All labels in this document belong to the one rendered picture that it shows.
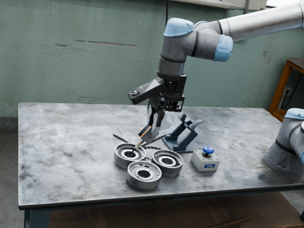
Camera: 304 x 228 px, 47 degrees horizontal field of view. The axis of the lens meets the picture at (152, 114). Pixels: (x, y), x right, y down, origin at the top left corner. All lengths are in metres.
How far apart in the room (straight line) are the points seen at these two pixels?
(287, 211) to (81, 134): 0.93
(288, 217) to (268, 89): 2.02
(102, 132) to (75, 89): 1.45
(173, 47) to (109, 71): 1.79
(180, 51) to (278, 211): 0.91
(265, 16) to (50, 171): 0.80
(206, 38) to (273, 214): 0.88
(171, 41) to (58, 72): 1.78
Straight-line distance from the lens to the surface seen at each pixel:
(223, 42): 1.00
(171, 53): 0.98
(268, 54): 3.31
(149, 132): 1.09
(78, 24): 2.58
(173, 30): 0.97
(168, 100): 1.04
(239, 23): 1.13
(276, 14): 1.16
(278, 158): 1.37
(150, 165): 1.13
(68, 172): 1.10
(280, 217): 1.61
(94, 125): 1.36
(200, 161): 1.21
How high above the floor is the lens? 1.46
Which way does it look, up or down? 26 degrees down
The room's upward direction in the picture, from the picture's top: 12 degrees clockwise
